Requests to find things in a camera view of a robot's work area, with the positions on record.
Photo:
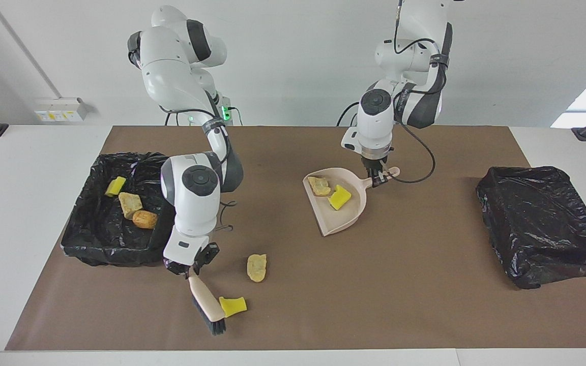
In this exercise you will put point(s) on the yellow sponge chunk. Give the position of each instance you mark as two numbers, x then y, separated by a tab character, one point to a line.
115	186

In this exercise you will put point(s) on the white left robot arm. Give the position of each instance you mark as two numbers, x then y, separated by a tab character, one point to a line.
374	127

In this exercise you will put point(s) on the brown bread-like foam chunk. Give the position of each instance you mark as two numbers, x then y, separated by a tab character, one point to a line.
145	219

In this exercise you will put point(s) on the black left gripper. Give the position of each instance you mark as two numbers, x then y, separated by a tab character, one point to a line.
377	162

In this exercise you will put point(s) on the grey wall conduit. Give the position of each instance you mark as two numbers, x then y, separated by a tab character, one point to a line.
25	48

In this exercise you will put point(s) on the white wall outlet box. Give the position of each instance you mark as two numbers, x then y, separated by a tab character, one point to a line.
61	109

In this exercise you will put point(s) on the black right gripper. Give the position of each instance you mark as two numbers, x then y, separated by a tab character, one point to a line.
210	251

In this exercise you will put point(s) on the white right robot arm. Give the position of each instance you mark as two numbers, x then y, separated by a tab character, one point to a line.
191	213

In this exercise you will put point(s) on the pink plastic dustpan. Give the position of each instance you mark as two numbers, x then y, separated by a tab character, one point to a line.
346	219

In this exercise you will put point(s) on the green and yellow sponge wedge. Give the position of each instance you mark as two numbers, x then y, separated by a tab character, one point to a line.
232	306

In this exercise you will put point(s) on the notched yellow sponge piece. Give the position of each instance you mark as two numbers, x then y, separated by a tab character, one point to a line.
340	198

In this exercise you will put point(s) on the brown paper table mat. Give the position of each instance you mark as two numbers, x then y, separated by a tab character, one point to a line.
425	315

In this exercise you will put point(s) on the pink hand brush black bristles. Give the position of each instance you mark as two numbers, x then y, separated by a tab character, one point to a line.
206	302

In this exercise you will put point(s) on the black bag lined bin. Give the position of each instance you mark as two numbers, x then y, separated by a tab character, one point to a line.
537	223
99	239

